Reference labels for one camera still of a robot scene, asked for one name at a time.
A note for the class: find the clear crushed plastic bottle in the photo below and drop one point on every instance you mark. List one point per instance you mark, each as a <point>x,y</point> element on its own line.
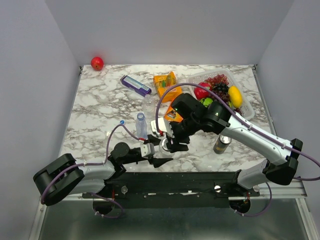
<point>149,107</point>

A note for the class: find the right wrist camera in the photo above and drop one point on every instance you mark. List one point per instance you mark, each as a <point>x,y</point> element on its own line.
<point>164,127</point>

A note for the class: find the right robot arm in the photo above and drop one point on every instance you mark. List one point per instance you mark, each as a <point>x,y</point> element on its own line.
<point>281,155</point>

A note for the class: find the red dragon fruit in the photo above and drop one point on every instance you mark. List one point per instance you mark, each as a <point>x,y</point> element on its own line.
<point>201,93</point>

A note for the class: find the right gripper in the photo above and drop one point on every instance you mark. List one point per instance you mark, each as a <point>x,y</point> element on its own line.
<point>174,147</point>

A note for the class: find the red apple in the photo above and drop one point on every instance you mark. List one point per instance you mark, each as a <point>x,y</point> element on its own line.
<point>97,63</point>

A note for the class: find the dark purple grape bunch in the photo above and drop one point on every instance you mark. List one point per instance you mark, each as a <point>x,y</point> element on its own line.
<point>226,99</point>

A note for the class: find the orange yellow snack pack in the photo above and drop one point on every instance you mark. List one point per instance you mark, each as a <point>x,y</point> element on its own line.
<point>163,82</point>

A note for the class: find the clear wide-mouth plastic jar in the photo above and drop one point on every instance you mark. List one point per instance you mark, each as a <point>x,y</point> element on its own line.
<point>164,151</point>

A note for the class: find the yellow mango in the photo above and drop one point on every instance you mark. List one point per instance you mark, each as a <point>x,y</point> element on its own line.
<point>235,96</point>

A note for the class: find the purple rectangular box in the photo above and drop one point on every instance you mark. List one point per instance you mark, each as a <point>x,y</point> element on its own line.
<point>135,85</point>

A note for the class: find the silver metal jar lid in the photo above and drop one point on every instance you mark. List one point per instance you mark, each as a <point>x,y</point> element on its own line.
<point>166,145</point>

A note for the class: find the red grape bunch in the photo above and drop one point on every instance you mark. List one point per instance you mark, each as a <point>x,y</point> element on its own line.
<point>218,79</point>

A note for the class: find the blue tinted plastic bottle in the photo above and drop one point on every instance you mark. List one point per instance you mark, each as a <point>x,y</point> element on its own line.
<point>141,126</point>

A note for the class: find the white plastic basket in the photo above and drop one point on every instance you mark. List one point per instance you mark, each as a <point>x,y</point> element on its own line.
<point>247,110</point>

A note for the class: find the black base frame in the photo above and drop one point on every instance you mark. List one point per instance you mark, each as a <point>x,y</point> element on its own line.
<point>142,190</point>

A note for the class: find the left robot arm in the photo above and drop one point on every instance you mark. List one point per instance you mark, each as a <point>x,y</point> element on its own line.
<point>66,176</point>

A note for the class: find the black grape bunch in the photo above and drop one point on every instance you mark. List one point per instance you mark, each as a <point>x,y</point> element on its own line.
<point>220,88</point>

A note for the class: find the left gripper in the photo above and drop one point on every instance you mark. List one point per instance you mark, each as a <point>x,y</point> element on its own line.
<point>157,161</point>

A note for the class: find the black drink can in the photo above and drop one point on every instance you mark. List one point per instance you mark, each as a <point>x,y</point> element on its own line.
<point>221,144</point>

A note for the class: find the orange razor box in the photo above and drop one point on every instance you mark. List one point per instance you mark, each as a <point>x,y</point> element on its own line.
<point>172,115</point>

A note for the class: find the green round fruit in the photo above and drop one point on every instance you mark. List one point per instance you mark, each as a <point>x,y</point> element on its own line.
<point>206,102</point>

